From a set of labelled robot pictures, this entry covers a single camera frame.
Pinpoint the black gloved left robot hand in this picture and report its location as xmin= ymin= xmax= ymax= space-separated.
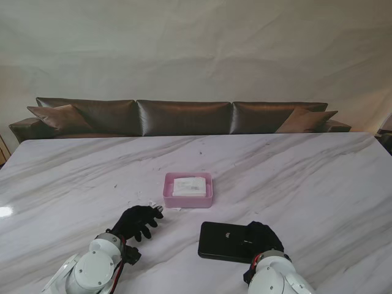
xmin=110 ymin=205 xmax=165 ymax=243

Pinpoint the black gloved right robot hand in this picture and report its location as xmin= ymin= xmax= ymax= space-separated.
xmin=244 ymin=220 xmax=285 ymax=257

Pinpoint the black tissue box base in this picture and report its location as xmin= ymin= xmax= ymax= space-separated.
xmin=197 ymin=221 xmax=255 ymax=266

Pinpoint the pink tissue box cover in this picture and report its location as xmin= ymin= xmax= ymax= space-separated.
xmin=162 ymin=171 xmax=214 ymax=209

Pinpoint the green white tissue pack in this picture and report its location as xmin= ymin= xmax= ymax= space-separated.
xmin=171 ymin=176 xmax=208 ymax=198

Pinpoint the brown sofa back cushion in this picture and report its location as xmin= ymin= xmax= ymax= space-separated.
xmin=36 ymin=97 xmax=137 ymax=136
xmin=232 ymin=102 xmax=328 ymax=135
xmin=136 ymin=99 xmax=232 ymax=137

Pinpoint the brown leather sofa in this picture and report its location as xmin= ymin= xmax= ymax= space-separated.
xmin=8 ymin=97 xmax=352 ymax=144

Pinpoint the brown throw pillow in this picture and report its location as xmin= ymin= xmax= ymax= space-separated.
xmin=275 ymin=107 xmax=339 ymax=134
xmin=26 ymin=104 xmax=94 ymax=132

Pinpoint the wooden furniture piece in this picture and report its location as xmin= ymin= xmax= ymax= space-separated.
xmin=0 ymin=133 xmax=9 ymax=165

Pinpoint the dark furniture piece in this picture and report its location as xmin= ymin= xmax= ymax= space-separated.
xmin=375 ymin=115 xmax=392 ymax=154

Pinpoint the red black right arm cable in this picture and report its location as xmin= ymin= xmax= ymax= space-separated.
xmin=249 ymin=253 xmax=264 ymax=272

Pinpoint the red black arm cable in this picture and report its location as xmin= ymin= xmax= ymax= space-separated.
xmin=110 ymin=235 xmax=127 ymax=294
xmin=249 ymin=253 xmax=264 ymax=272

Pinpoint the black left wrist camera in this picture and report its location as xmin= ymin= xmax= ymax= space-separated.
xmin=124 ymin=244 xmax=142 ymax=266

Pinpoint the red black left arm cable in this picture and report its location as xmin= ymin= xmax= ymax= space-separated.
xmin=110 ymin=235 xmax=127 ymax=294

